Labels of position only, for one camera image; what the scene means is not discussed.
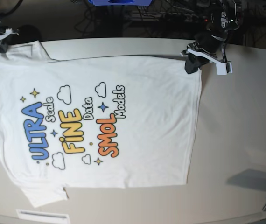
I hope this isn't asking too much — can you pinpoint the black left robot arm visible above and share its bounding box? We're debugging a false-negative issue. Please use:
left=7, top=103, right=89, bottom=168
left=181, top=0, right=242, bottom=75

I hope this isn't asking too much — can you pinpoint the white paper label sheet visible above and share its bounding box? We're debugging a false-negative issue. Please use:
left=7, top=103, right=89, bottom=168
left=16, top=209, right=70, bottom=224

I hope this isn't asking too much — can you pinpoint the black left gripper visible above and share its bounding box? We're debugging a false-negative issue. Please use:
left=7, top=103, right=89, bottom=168
left=185, top=31, right=228, bottom=74

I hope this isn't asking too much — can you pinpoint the blue box at top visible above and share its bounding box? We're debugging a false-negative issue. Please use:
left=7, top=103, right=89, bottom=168
left=89, top=0, right=152, bottom=6

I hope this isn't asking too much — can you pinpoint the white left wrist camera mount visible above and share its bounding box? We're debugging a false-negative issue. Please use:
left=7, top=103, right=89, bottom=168
left=180, top=48, right=233, bottom=75

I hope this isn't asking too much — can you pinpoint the white printed T-shirt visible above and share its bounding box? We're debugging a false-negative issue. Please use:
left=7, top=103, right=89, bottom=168
left=0, top=42, right=202, bottom=207

